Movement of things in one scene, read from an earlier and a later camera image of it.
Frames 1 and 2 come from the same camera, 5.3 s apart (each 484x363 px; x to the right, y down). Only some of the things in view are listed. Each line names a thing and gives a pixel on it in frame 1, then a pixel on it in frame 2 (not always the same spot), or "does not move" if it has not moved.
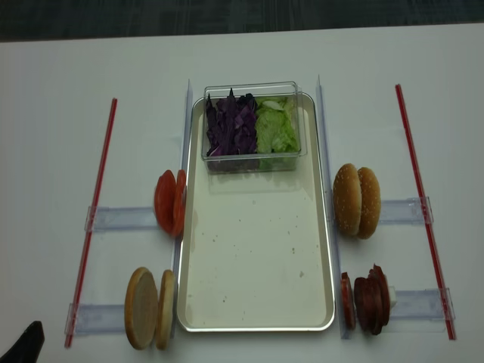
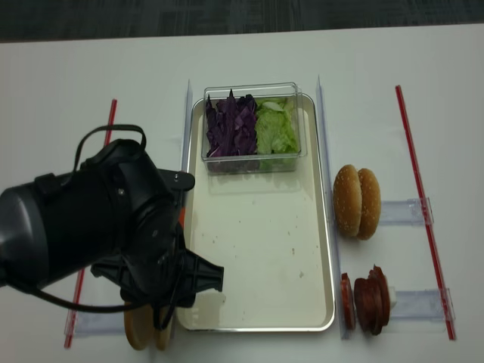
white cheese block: (393, 296) does not move
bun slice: (141, 308) does not move
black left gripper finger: (29, 348) to (116, 269)
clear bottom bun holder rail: (94, 318) does not move
